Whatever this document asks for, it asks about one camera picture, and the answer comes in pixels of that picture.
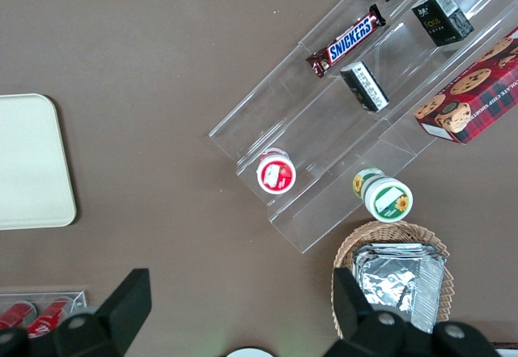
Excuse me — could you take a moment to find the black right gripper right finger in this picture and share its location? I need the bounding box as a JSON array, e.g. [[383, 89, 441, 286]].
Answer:
[[323, 267, 439, 357]]

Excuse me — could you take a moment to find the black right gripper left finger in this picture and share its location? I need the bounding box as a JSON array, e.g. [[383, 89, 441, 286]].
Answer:
[[28, 268, 153, 357]]

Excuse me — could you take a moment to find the foil-wrapped sandwich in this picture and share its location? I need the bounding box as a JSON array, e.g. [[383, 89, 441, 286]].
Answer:
[[351, 242, 446, 335]]

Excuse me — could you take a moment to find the woven wicker basket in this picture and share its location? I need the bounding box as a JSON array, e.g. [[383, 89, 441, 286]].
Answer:
[[331, 219, 455, 340]]

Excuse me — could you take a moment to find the cream plastic tray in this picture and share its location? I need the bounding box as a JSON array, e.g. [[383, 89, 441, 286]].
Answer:
[[0, 92, 78, 231]]

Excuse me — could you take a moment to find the clear acrylic box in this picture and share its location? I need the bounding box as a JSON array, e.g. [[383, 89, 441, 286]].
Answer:
[[0, 290, 88, 334]]

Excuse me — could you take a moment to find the red soda can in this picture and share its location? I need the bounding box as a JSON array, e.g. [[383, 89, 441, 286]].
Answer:
[[26, 296, 74, 338], [0, 300, 38, 329]]

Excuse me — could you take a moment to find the white round object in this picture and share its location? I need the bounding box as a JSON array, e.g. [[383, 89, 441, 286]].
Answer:
[[225, 346, 273, 357]]

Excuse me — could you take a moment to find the green-lid sunflower cup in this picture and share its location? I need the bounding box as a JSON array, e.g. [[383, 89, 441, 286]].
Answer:
[[351, 167, 414, 223]]

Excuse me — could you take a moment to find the red-lid yogurt cup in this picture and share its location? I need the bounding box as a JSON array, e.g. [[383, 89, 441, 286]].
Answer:
[[255, 147, 297, 195]]

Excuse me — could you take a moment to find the clear acrylic stepped shelf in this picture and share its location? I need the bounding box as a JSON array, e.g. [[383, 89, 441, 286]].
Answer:
[[208, 0, 518, 256]]

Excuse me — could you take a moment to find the black box with white label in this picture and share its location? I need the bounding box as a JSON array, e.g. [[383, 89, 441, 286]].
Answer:
[[339, 60, 391, 113]]

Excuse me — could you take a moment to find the red chocolate chip cookie box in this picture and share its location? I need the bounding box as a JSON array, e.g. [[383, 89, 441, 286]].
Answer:
[[413, 27, 518, 145]]

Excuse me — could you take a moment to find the black box with gold print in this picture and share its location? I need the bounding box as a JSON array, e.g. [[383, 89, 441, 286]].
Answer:
[[411, 0, 475, 48]]

